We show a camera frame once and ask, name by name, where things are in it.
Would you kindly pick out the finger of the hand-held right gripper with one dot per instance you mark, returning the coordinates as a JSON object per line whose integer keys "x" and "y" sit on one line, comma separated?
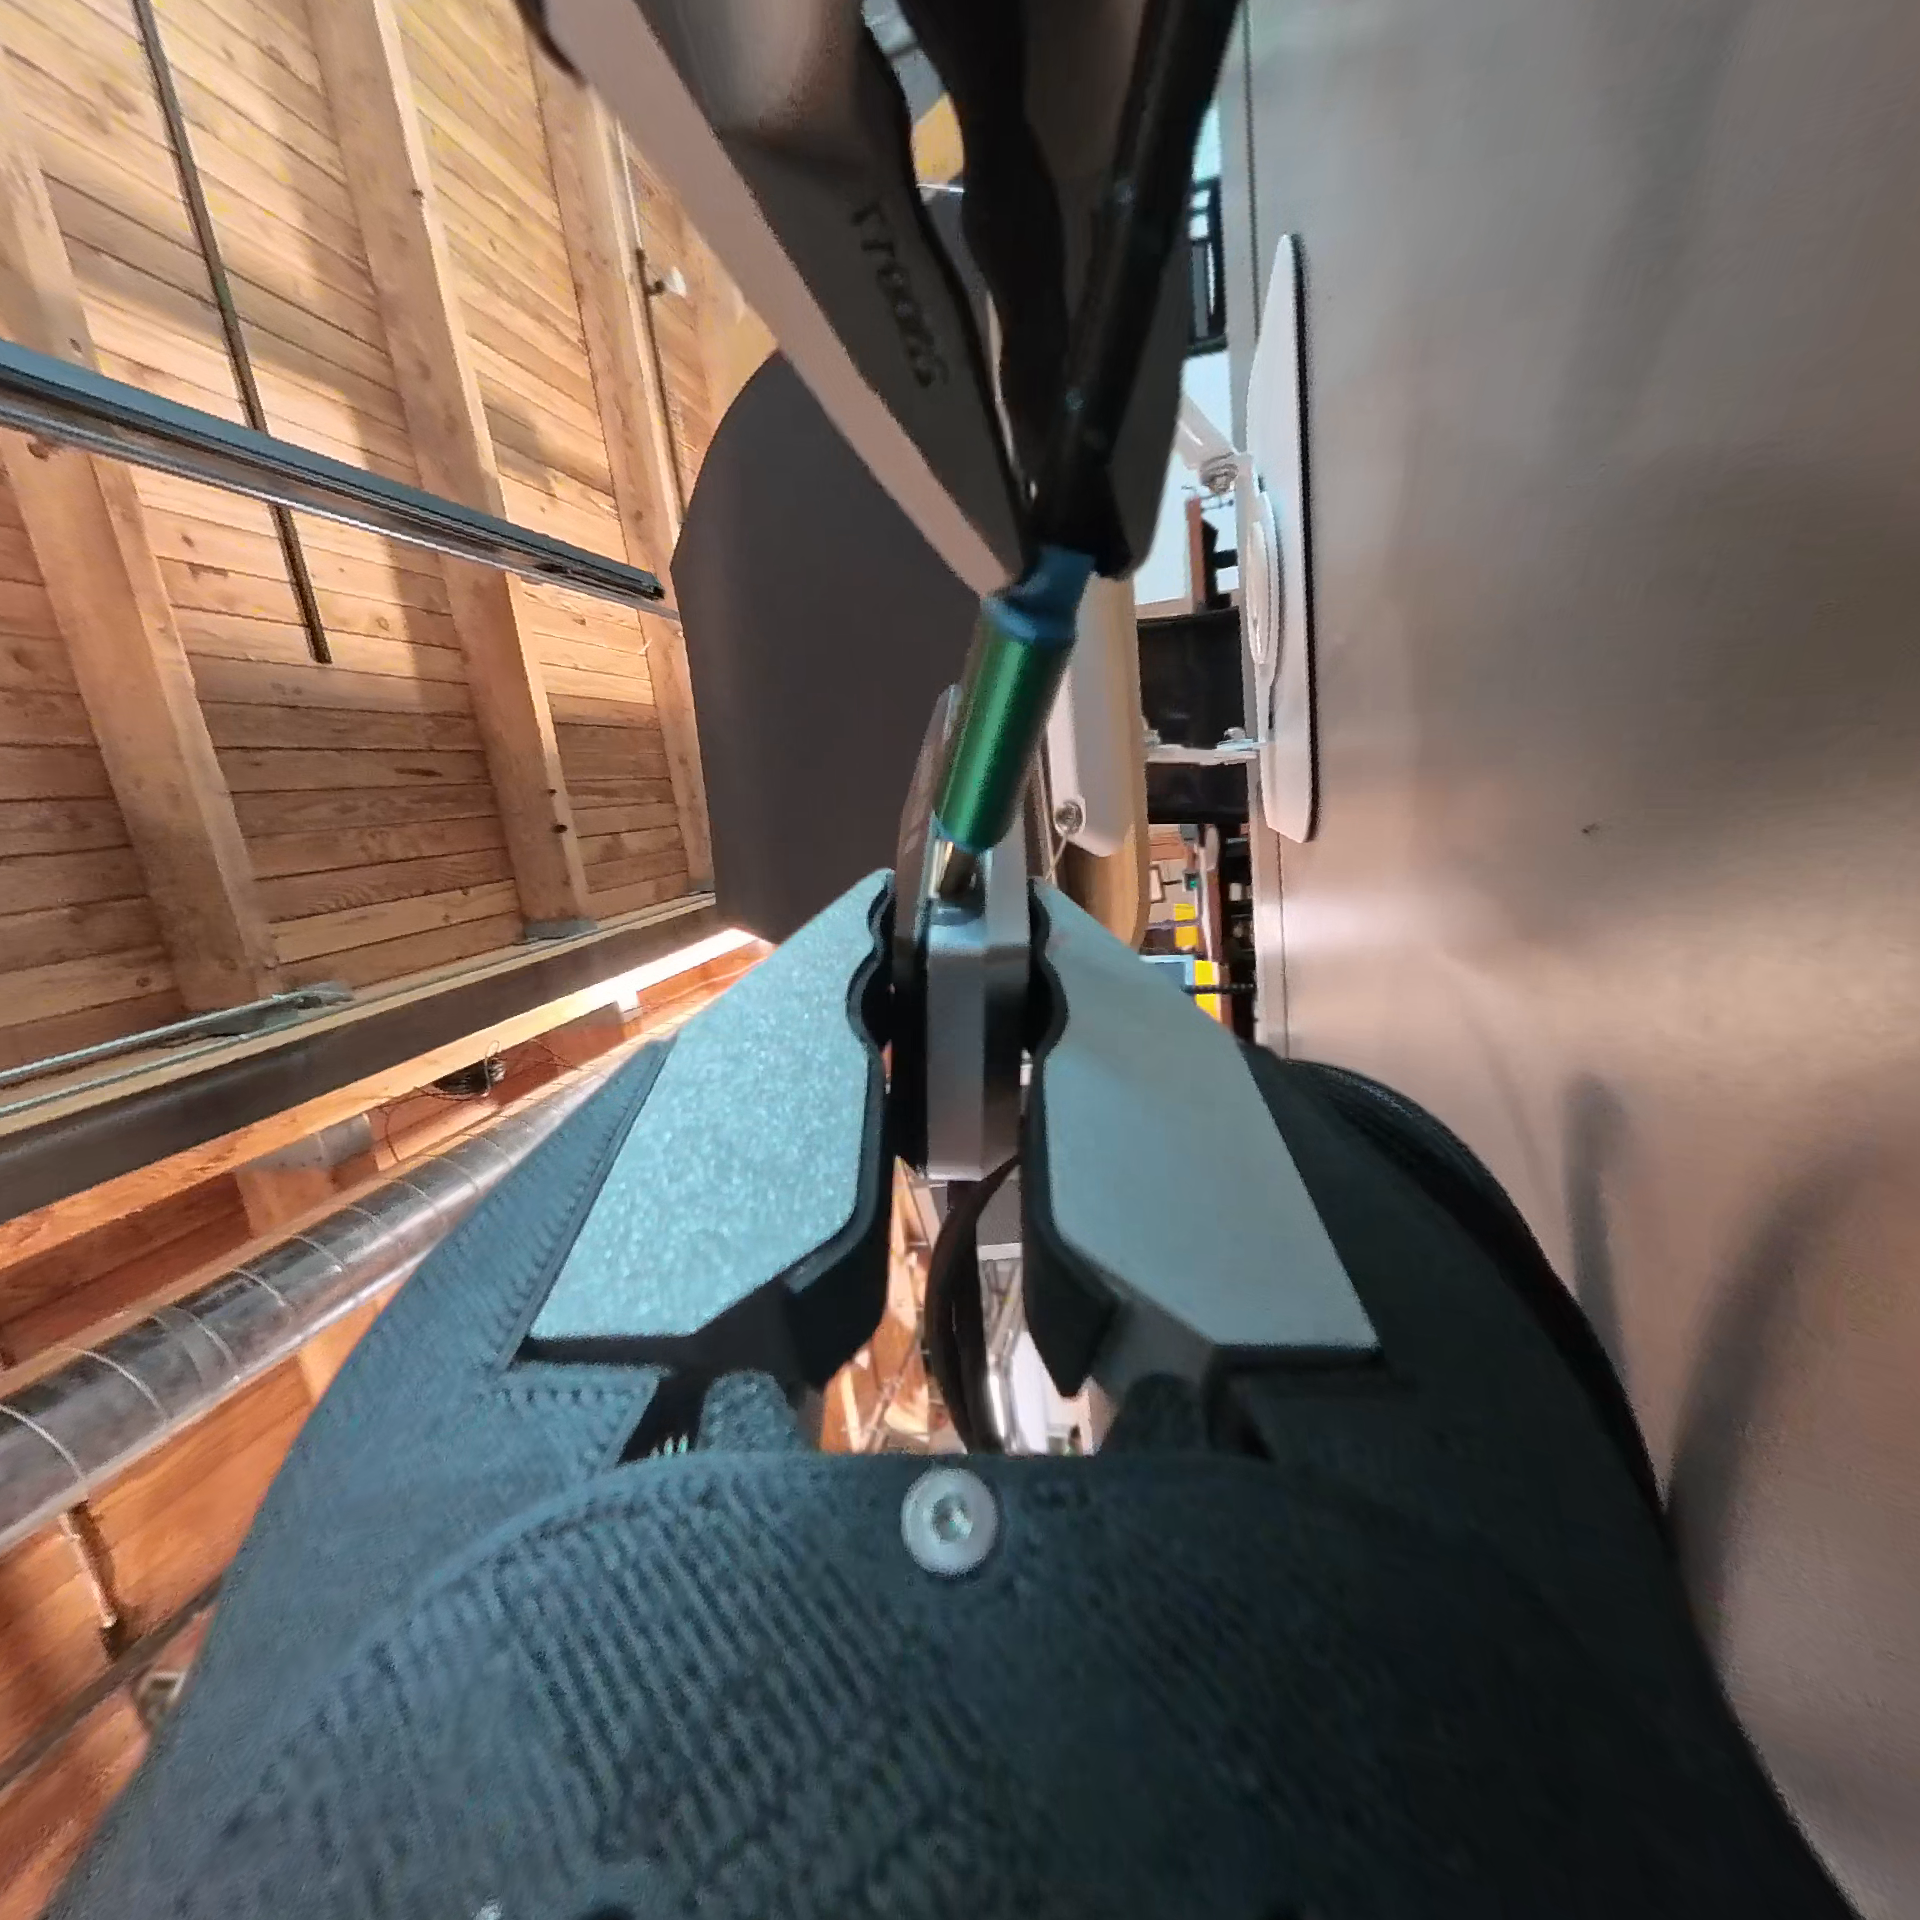
{"x": 1194, "y": 181}
{"x": 812, "y": 181}

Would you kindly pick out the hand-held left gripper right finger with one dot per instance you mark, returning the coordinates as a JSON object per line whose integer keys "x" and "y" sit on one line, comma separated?
{"x": 1186, "y": 1186}

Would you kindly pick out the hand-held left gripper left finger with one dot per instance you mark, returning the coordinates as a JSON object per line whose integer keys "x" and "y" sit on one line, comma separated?
{"x": 719, "y": 1169}

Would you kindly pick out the black silver HDMI switch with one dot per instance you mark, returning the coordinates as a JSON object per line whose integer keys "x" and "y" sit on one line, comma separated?
{"x": 969, "y": 1048}

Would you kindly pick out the dark steel beam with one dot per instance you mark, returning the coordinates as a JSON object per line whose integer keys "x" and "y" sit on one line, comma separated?
{"x": 302, "y": 1078}

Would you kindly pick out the black ceiling pipe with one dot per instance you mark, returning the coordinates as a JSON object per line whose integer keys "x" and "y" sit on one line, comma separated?
{"x": 241, "y": 376}

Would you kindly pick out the silver ventilation duct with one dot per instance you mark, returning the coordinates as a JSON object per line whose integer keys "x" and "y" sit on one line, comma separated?
{"x": 227, "y": 1319}

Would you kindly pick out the black ceiling track rail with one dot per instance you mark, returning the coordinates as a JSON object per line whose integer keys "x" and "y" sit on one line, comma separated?
{"x": 302, "y": 482}

